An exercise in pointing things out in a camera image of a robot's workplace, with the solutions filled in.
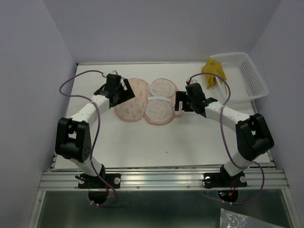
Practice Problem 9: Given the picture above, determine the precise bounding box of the clear plastic bag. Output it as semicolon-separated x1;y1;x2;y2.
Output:
219;209;283;228

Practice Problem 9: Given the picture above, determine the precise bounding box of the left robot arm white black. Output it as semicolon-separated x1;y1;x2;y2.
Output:
55;74;135;187

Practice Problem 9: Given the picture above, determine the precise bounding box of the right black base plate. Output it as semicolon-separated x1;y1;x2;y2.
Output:
202;172;247;189

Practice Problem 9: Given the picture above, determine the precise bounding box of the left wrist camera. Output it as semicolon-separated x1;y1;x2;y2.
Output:
109;70;119;76

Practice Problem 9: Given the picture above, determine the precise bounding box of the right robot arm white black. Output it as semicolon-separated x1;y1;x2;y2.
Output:
174;83;274;189

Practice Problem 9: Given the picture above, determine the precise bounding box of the white plastic basket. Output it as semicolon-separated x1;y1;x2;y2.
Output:
211;52;269;104

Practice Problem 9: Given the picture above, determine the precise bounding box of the aluminium frame rail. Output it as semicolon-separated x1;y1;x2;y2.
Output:
38;168;289;191

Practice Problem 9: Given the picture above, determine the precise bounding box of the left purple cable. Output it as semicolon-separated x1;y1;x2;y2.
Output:
58;69;119;208

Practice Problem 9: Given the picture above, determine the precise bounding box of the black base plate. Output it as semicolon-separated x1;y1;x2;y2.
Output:
75;173;121;189
202;172;247;189

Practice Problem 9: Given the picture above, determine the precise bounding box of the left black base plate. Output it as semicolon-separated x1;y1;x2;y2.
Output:
75;173;121;189

